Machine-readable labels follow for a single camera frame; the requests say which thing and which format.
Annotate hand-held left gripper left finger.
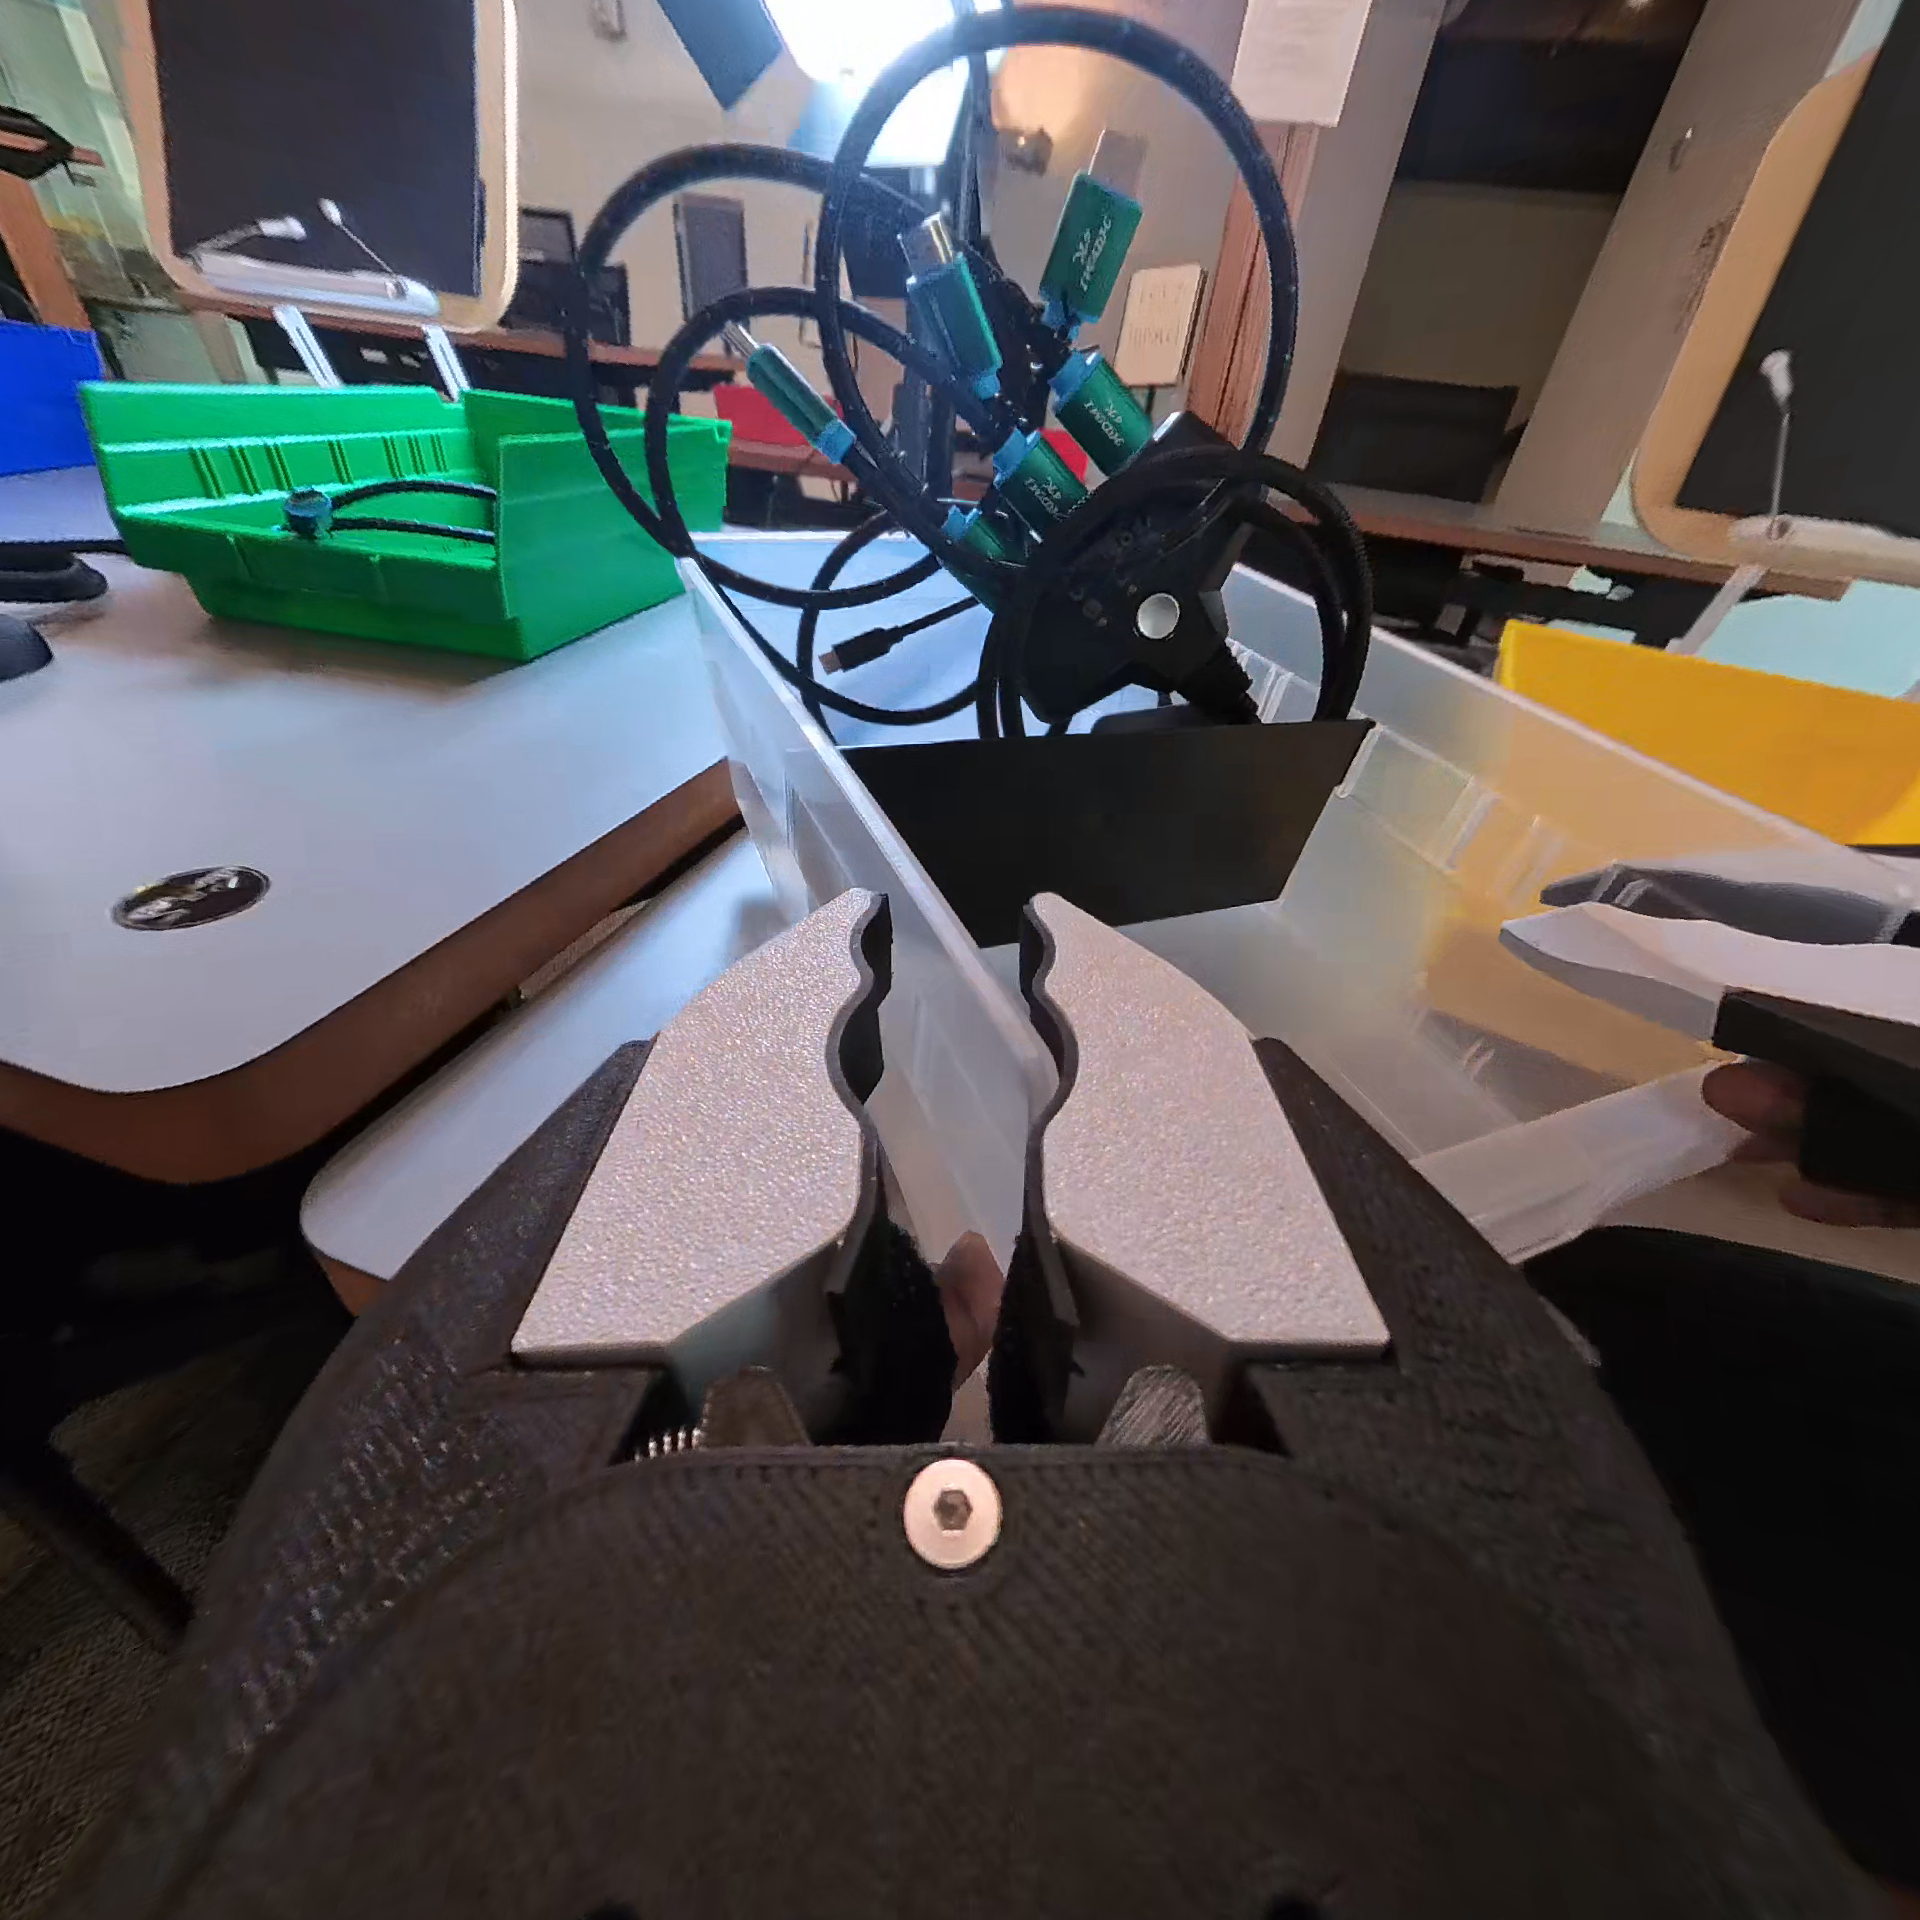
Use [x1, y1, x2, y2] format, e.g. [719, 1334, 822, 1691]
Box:
[509, 887, 954, 1443]

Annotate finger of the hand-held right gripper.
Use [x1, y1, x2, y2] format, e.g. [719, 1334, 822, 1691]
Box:
[1499, 907, 1920, 1039]
[1543, 858, 1920, 951]

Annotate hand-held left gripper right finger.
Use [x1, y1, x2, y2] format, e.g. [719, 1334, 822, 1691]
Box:
[989, 892, 1391, 1443]

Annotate yellow plastic bin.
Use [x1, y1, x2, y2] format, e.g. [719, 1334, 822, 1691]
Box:
[1411, 618, 1920, 1085]

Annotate clear plastic bin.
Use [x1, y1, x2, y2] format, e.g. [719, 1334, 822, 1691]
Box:
[680, 532, 1920, 1265]

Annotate braided HDMI cable green plugs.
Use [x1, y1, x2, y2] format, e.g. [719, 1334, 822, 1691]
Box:
[575, 142, 1040, 607]
[815, 6, 1299, 529]
[996, 177, 1374, 740]

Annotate grey desk wooden edge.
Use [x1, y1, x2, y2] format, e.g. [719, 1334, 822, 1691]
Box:
[0, 457, 741, 1186]

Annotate black round desk grommet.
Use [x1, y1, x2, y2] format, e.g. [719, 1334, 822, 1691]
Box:
[110, 865, 272, 933]

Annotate person's right hand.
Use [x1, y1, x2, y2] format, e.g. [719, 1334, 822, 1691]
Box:
[1702, 1057, 1920, 1231]

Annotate green plastic bin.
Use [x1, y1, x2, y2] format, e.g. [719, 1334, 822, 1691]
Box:
[77, 377, 731, 666]

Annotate red plastic bin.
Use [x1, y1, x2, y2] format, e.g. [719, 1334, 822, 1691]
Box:
[710, 381, 819, 453]

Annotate small white paper sign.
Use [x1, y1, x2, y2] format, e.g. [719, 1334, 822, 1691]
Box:
[1118, 266, 1210, 386]

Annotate black office chair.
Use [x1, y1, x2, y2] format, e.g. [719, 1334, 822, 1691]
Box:
[502, 210, 632, 347]

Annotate large white paper sign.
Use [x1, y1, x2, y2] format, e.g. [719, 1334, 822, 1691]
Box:
[1229, 0, 1374, 127]

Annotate blue plastic bin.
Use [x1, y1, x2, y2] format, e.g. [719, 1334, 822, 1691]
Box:
[0, 321, 107, 479]

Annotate LED light panel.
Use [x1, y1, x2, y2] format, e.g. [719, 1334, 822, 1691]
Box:
[661, 0, 992, 166]

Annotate wooden post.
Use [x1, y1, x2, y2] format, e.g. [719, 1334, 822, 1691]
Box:
[1200, 118, 1320, 453]

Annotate black cable blue plug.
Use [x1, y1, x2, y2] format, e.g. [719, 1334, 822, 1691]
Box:
[280, 478, 501, 545]

